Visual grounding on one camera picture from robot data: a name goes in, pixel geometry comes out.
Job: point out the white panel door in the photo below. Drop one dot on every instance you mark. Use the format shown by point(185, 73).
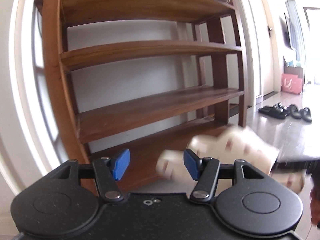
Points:
point(27, 80)

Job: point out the pink bag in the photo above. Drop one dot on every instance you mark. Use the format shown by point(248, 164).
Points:
point(291, 83)

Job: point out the wooden shoe rack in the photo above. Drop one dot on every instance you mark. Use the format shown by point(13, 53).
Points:
point(140, 110)

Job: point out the wall television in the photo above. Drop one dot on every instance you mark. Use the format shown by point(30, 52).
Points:
point(290, 32)

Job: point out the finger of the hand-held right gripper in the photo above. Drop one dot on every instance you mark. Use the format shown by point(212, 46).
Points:
point(295, 165)

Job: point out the cardboard box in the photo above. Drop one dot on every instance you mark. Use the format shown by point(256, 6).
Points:
point(295, 70)

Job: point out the black shoe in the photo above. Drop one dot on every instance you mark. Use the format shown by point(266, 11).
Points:
point(306, 115)
point(294, 111)

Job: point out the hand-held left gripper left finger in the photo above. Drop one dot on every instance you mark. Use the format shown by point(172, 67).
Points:
point(122, 163)

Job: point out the black slide sandal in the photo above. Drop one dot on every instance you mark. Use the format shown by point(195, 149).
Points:
point(272, 112)
point(277, 105)

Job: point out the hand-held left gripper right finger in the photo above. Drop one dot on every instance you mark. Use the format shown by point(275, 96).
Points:
point(191, 163)

